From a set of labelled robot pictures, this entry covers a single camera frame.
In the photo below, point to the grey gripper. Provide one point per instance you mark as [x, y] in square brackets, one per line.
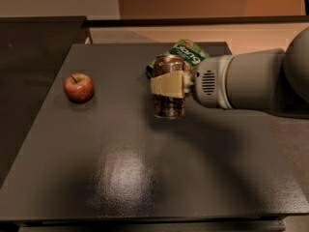
[210, 82]

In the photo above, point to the orange soda can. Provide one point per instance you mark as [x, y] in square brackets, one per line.
[170, 108]

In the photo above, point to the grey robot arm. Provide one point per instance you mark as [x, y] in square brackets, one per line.
[274, 81]

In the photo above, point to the green snack bag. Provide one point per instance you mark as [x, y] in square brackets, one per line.
[184, 55]

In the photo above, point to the red apple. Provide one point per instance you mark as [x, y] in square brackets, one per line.
[79, 87]

